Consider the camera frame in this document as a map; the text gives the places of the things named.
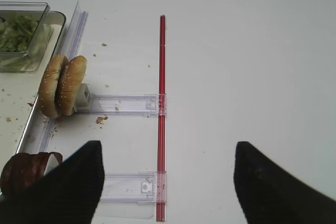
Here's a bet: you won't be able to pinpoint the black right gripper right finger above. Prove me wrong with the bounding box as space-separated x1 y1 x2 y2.
233 142 335 223

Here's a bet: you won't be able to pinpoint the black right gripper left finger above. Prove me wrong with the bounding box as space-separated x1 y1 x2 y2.
1 141 104 223

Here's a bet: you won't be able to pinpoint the brown meat patties stack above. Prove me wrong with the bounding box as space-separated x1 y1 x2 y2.
1 152 63 197

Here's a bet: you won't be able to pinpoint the green lettuce leaves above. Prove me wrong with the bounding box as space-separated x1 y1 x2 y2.
0 12 53 71

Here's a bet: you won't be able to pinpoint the right front clear pusher track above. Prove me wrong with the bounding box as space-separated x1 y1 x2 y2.
96 172 166 219

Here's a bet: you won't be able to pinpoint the clear pusher track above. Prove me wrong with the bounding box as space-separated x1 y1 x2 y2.
96 172 166 219
72 83 166 116

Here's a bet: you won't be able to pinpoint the white metal tray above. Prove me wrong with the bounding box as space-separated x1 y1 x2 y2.
1 11 67 169

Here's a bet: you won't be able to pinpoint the sesame top bun front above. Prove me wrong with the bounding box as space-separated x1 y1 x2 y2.
38 55 68 119

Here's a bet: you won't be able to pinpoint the sesame bun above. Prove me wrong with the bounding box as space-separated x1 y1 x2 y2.
57 55 87 116
38 55 68 119

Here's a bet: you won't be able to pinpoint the sesame top bun rear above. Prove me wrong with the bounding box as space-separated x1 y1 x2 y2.
57 55 87 116

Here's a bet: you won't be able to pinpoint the right rear clear pusher track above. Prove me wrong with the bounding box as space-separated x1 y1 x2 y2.
72 83 166 116

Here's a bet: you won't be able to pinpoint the clear plastic salad container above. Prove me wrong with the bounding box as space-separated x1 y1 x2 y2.
1 2 53 72

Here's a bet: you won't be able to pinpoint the right clear divider wall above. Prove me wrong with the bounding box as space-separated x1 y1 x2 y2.
28 5 87 153

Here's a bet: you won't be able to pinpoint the right red rail strip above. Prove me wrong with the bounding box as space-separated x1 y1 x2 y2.
156 15 166 222

